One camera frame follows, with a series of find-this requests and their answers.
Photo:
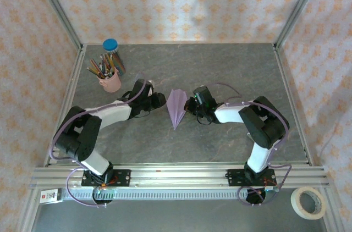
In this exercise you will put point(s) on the pink pencil cup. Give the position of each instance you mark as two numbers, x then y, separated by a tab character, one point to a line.
111	83

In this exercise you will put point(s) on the aluminium frame bar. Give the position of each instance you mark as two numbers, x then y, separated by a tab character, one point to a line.
28	210
331	210

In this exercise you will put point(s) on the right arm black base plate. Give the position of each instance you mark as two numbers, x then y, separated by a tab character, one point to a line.
233	177

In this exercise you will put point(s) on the coloured pencil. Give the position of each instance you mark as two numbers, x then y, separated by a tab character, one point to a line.
97	67
109	63
104	63
94	71

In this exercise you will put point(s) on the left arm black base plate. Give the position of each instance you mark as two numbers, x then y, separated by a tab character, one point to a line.
123	177

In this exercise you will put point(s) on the aluminium frame post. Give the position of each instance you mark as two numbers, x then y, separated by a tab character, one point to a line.
57	6
299	6

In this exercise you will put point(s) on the masking tape roll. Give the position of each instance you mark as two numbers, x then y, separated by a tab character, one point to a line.
295	201

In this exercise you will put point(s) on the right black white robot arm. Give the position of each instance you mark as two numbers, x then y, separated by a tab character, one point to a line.
231	113

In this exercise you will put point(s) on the long aluminium mounting rail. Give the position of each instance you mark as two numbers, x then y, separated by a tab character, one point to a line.
178	177

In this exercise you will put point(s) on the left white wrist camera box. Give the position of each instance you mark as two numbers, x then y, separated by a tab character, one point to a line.
150	89

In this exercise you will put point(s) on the clear pencil tube blue lid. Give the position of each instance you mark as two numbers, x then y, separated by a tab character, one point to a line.
110	44

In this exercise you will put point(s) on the aluminium table side rail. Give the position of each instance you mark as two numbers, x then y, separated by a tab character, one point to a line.
72	83
284	78

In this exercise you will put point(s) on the purple paper sheet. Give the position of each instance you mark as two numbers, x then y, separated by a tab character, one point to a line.
176	105

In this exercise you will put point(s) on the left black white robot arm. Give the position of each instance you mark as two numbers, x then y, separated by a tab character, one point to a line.
112	113

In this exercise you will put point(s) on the white label card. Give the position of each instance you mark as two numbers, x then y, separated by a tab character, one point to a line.
49	196

